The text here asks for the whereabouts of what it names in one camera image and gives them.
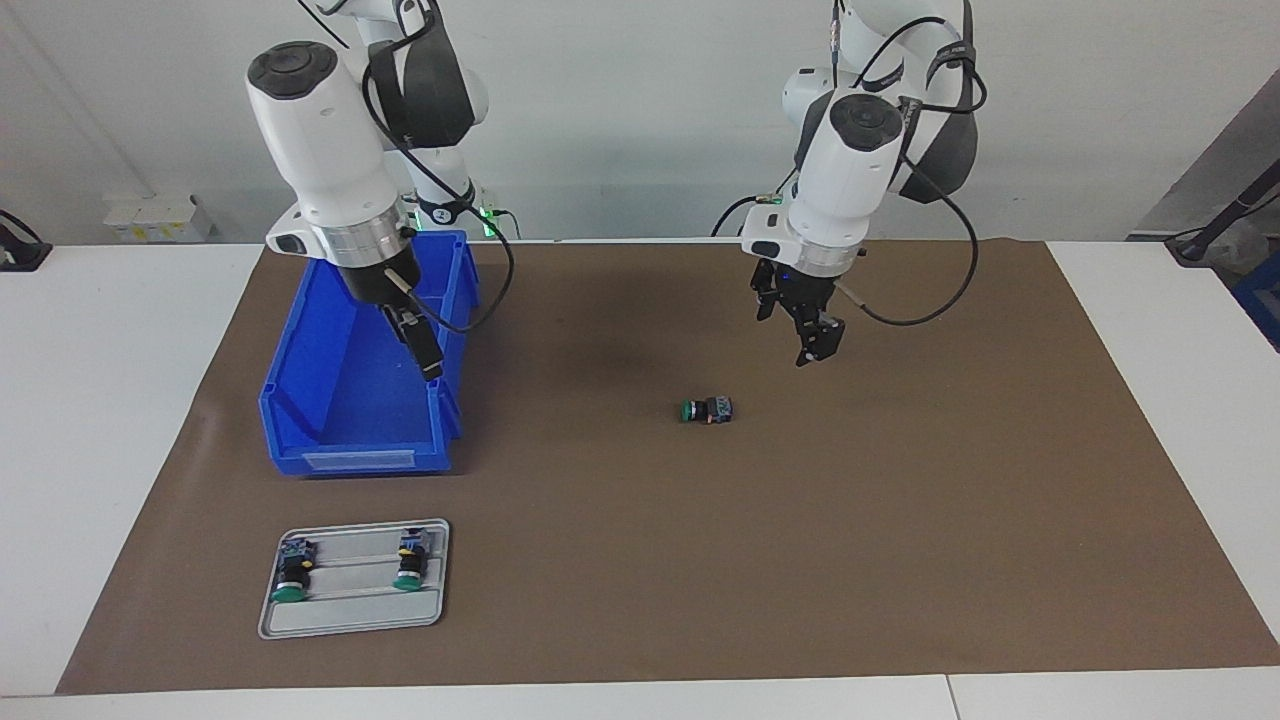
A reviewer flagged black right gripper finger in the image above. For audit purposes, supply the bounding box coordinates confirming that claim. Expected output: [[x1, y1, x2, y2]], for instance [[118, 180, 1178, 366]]
[[399, 299, 447, 384], [381, 304, 434, 374]]

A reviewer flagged black left base cable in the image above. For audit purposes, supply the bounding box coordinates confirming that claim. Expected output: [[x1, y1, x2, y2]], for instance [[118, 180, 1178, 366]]
[[711, 190, 787, 239]]

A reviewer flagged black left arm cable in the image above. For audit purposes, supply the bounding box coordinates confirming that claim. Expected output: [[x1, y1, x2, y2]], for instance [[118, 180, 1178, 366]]
[[830, 0, 989, 328]]

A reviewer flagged blue plastic storage bin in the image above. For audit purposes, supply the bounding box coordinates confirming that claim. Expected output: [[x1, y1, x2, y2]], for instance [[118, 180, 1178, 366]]
[[258, 231, 480, 477]]

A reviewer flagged black tripod leg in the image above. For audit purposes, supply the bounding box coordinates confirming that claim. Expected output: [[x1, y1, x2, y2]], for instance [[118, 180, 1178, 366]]
[[1164, 155, 1280, 267]]

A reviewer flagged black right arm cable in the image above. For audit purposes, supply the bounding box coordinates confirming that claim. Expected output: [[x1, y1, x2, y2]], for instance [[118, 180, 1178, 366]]
[[296, 0, 517, 335]]

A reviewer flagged grey metal tray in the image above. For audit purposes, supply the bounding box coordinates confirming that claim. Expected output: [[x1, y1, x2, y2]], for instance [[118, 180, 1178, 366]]
[[257, 518, 451, 641]]

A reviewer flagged black table clamp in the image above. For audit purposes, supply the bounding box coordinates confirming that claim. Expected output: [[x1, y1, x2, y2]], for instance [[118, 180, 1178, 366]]
[[0, 209, 54, 273]]

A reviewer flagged white wall socket box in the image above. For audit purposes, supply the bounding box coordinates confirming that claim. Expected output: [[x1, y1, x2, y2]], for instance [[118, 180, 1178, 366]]
[[102, 192, 215, 244]]

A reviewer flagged brown table mat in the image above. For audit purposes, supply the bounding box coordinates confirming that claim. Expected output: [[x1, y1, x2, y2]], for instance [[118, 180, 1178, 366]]
[[55, 238, 1280, 696]]

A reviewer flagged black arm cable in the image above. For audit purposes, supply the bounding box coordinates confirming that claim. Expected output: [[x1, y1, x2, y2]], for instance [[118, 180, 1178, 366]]
[[830, 0, 989, 328], [296, 0, 517, 335]]

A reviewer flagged blue crate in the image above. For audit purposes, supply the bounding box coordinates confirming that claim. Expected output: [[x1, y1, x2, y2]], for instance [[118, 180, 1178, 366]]
[[1231, 254, 1280, 354]]

